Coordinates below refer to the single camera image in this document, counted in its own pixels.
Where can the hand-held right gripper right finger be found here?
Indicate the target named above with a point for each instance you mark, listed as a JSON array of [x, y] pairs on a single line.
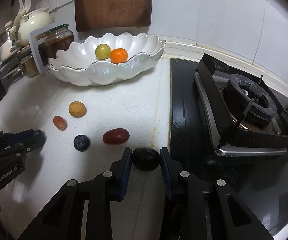
[[166, 170]]

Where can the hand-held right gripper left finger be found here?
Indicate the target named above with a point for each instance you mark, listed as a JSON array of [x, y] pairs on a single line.
[[124, 175]]

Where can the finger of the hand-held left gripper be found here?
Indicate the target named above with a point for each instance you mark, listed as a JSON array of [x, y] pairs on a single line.
[[37, 141], [16, 137]]

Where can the dark purple plum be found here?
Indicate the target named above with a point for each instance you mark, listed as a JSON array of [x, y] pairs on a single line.
[[145, 159]]

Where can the white scalloped ceramic bowl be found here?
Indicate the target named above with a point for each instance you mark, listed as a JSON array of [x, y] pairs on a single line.
[[104, 75]]

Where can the green plum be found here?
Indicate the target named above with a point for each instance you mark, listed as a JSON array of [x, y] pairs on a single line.
[[103, 51]]

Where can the orange mandarin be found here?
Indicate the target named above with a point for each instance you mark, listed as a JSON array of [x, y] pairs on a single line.
[[119, 56]]

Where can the small red cherry tomato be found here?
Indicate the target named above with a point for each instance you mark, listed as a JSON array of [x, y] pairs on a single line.
[[60, 122]]

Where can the dark red jujube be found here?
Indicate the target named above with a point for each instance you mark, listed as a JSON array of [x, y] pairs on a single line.
[[116, 135]]

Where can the blueberry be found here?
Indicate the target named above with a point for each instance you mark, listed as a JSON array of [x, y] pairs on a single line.
[[81, 142]]

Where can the black glass gas cooktop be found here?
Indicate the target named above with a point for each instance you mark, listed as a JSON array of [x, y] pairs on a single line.
[[189, 130]]

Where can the steel pan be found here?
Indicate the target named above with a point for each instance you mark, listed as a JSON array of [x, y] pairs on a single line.
[[11, 73]]

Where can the bronze lidded pot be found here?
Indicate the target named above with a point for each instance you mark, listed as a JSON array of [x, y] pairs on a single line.
[[30, 67]]

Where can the metal corner shelf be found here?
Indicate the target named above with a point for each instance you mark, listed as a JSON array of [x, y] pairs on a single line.
[[21, 52]]

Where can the white cooking pot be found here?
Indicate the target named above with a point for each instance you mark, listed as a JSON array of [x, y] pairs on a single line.
[[6, 50]]

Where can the glass jar of red sauce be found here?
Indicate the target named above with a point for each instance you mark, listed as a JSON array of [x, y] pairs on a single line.
[[59, 42]]

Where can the steel pot with lid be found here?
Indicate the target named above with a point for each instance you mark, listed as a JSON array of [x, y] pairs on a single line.
[[6, 35]]

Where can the cream ceramic pot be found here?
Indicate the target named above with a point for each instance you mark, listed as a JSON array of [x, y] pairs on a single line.
[[34, 25]]

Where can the brown wooden cutting board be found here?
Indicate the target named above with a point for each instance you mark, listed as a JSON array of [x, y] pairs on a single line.
[[111, 5]]

